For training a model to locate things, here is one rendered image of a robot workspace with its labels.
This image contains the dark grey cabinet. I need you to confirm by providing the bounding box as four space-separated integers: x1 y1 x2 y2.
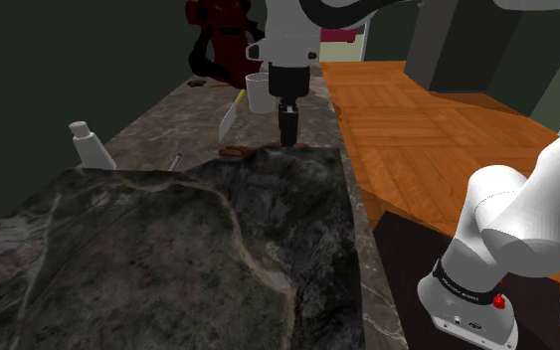
403 0 524 94

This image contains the patterned grey-green block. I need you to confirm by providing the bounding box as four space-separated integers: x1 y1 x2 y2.
0 146 366 350

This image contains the white bottle with cap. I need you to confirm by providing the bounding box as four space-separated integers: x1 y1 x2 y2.
68 120 117 171

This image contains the dark red stand mixer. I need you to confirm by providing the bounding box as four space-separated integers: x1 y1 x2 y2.
184 0 268 89

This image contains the yellow-handled knife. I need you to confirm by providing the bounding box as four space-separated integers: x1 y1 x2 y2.
218 88 248 143

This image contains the dark robot stand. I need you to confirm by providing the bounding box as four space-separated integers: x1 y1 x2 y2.
372 210 560 350

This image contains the white cup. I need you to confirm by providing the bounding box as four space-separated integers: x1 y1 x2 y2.
245 72 279 115

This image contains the flat brown elongated object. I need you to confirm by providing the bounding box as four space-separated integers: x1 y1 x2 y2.
218 141 309 158

